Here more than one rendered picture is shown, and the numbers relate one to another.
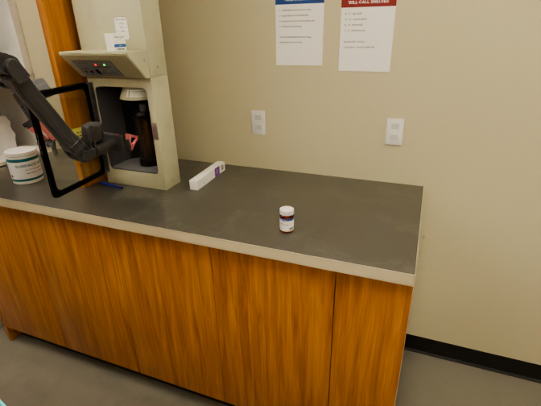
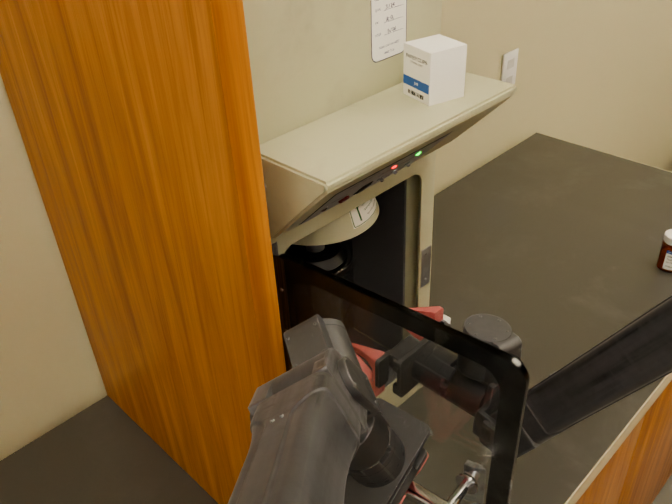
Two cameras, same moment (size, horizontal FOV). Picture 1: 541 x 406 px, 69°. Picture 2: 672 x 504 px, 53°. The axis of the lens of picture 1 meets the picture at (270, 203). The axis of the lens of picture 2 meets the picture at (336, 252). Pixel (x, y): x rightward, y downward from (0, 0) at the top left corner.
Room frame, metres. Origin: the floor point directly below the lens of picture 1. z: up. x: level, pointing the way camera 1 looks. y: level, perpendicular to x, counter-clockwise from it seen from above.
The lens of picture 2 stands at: (1.36, 1.28, 1.80)
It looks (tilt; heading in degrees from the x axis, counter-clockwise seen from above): 34 degrees down; 294
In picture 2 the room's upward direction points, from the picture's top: 3 degrees counter-clockwise
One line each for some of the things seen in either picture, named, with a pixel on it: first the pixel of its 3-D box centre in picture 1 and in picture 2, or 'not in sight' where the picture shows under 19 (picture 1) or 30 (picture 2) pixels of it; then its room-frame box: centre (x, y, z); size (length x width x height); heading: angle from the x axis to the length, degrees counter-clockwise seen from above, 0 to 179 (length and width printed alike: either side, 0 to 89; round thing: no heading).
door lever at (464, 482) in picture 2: not in sight; (425, 483); (1.47, 0.84, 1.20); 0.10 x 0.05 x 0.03; 163
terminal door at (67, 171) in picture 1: (70, 138); (386, 437); (1.53, 0.79, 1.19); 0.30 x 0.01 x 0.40; 163
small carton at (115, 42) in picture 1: (115, 42); (434, 69); (1.56, 0.55, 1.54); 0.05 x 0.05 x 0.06; 53
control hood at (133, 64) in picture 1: (104, 64); (392, 155); (1.58, 0.62, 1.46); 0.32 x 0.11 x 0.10; 68
